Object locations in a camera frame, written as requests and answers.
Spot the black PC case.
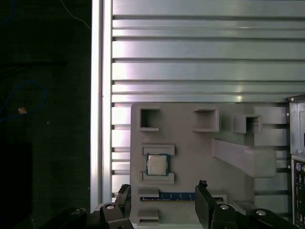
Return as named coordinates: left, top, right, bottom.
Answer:
left=286, top=94, right=305, bottom=229

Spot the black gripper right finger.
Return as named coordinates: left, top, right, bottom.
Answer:
left=194, top=180, right=295, bottom=229

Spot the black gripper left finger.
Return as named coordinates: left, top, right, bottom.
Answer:
left=42, top=183, right=134, bottom=229

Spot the silver CPU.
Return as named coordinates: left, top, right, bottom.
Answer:
left=145, top=153, right=171, bottom=177

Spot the blue network cable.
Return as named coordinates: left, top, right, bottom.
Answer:
left=0, top=80, right=47, bottom=123

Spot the grey parts rack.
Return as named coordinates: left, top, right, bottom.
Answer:
left=130, top=103, right=288, bottom=227

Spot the blue RAM stick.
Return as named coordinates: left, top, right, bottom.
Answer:
left=142, top=192, right=224, bottom=202

